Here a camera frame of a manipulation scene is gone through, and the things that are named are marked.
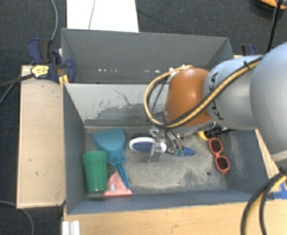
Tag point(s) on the grey metal bin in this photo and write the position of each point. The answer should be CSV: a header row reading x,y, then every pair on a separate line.
x,y
123,57

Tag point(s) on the red sunglasses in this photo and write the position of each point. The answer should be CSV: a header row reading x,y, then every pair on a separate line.
x,y
218,157

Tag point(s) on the yellow rounded object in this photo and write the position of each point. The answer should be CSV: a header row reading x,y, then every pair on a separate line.
x,y
201,135

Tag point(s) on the teal plastic dustpan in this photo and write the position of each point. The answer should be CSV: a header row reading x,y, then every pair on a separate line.
x,y
110,141

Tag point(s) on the black cylinder on white bracket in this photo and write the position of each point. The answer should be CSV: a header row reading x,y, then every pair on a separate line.
x,y
214,132

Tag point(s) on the pale wood board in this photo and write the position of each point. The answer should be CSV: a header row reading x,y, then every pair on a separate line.
x,y
40,136

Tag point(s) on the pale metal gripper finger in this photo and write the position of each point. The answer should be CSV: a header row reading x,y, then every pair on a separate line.
x,y
156,155

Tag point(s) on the white and blue brush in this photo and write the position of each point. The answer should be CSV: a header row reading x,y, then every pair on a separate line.
x,y
140,145

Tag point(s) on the green plastic cup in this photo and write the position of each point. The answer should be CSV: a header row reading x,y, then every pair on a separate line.
x,y
95,170

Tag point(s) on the pink toy wedge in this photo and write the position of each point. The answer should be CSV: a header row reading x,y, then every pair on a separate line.
x,y
117,188

